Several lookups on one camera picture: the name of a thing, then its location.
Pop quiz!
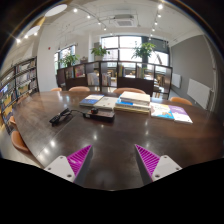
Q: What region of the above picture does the potted plant left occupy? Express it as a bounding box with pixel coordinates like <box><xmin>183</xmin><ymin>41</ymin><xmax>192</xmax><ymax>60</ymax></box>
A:
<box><xmin>59</xmin><ymin>53</ymin><xmax>79</xmax><ymax>67</ymax></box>

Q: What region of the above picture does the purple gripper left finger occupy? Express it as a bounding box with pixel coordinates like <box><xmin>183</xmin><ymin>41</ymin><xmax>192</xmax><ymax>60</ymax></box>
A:
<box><xmin>45</xmin><ymin>145</ymin><xmax>93</xmax><ymax>186</ymax></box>

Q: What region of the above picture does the orange chair far right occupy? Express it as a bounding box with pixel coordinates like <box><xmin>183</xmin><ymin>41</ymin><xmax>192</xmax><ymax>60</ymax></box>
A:
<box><xmin>170</xmin><ymin>97</ymin><xmax>192</xmax><ymax>106</ymax></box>

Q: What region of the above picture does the potted plant centre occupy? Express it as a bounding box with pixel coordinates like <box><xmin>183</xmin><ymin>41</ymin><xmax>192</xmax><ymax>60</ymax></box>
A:
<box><xmin>91</xmin><ymin>45</ymin><xmax>110</xmax><ymax>61</ymax></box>

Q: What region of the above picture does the potted plant right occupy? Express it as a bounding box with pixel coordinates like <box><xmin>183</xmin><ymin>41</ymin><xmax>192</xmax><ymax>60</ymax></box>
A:
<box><xmin>132</xmin><ymin>42</ymin><xmax>155</xmax><ymax>63</ymax></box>

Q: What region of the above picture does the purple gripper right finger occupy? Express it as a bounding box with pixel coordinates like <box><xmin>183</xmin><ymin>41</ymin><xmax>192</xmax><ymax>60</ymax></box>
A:
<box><xmin>135</xmin><ymin>145</ymin><xmax>181</xmax><ymax>185</ymax></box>

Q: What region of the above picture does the colourful cover book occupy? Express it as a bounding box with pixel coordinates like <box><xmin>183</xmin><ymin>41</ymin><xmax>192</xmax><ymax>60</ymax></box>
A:
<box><xmin>150</xmin><ymin>103</ymin><xmax>174</xmax><ymax>120</ymax></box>

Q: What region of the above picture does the orange chair far left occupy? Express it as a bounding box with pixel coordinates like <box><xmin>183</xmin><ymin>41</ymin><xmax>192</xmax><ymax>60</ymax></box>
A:
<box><xmin>50</xmin><ymin>87</ymin><xmax>62</xmax><ymax>91</ymax></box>

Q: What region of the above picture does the orange chair left middle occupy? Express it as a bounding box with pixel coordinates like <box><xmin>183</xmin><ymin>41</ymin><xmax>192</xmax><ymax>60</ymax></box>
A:
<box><xmin>9</xmin><ymin>116</ymin><xmax>16</xmax><ymax>126</ymax></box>

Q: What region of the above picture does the dark central bookshelf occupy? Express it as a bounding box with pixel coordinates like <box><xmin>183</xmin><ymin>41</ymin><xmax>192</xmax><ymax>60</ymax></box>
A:
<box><xmin>56</xmin><ymin>61</ymin><xmax>173</xmax><ymax>97</ymax></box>

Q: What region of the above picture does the black charger cable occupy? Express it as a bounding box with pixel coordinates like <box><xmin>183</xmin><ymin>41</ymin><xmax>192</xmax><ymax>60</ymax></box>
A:
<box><xmin>59</xmin><ymin>109</ymin><xmax>93</xmax><ymax>122</ymax></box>

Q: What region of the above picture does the purple cover book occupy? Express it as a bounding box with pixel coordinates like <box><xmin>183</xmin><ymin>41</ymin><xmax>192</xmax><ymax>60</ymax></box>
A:
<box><xmin>169</xmin><ymin>105</ymin><xmax>193</xmax><ymax>124</ymax></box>

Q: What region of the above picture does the black charger plug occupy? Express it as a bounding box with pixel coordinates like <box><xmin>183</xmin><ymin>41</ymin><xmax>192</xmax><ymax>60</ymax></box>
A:
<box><xmin>91</xmin><ymin>108</ymin><xmax>99</xmax><ymax>114</ymax></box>

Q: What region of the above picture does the stack of books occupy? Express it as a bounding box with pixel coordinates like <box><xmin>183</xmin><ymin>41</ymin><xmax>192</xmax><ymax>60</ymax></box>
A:
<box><xmin>115</xmin><ymin>91</ymin><xmax>150</xmax><ymax>113</ymax></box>

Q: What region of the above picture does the orange chair far centre-left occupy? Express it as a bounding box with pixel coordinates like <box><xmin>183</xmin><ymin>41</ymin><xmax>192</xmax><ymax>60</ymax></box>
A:
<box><xmin>69</xmin><ymin>86</ymin><xmax>90</xmax><ymax>92</ymax></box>

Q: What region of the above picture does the black power strip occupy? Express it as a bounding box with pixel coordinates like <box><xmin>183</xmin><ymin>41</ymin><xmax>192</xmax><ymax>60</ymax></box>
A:
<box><xmin>84</xmin><ymin>110</ymin><xmax>115</xmax><ymax>122</ymax></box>

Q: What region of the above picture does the white wall radiator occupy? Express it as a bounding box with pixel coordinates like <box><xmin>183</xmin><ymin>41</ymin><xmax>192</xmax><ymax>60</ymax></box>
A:
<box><xmin>187</xmin><ymin>79</ymin><xmax>211</xmax><ymax>109</ymax></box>

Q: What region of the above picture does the orange chair near left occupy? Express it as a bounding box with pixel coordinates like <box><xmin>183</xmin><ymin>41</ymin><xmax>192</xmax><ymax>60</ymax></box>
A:
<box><xmin>11</xmin><ymin>131</ymin><xmax>30</xmax><ymax>154</ymax></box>

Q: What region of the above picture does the black power adapter brick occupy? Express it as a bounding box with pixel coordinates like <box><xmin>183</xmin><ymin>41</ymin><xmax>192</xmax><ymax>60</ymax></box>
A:
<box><xmin>49</xmin><ymin>109</ymin><xmax>71</xmax><ymax>126</ymax></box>

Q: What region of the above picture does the blue book on table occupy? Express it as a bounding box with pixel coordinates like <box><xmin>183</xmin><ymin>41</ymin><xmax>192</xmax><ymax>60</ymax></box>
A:
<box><xmin>79</xmin><ymin>94</ymin><xmax>104</xmax><ymax>106</ymax></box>

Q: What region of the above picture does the left wall bookshelf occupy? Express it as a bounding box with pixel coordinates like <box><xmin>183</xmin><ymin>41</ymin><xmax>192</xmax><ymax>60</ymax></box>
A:
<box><xmin>0</xmin><ymin>57</ymin><xmax>39</xmax><ymax>133</ymax></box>

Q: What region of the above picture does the potted plant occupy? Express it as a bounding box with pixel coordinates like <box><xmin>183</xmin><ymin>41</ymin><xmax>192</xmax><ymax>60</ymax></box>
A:
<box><xmin>59</xmin><ymin>53</ymin><xmax>79</xmax><ymax>67</ymax></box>
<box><xmin>91</xmin><ymin>45</ymin><xmax>110</xmax><ymax>61</ymax></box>
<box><xmin>132</xmin><ymin>42</ymin><xmax>155</xmax><ymax>63</ymax></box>

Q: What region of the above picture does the ceiling air conditioner unit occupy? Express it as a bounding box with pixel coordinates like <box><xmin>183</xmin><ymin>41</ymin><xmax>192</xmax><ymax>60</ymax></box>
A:
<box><xmin>111</xmin><ymin>14</ymin><xmax>136</xmax><ymax>27</ymax></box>

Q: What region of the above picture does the orange chair far centre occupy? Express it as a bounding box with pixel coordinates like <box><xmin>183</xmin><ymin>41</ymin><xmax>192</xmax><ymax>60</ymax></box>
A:
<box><xmin>113</xmin><ymin>87</ymin><xmax>146</xmax><ymax>94</ymax></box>

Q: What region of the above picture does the white book on table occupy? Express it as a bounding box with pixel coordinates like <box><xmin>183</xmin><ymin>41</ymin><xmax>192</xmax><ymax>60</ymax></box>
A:
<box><xmin>94</xmin><ymin>96</ymin><xmax>118</xmax><ymax>111</ymax></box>

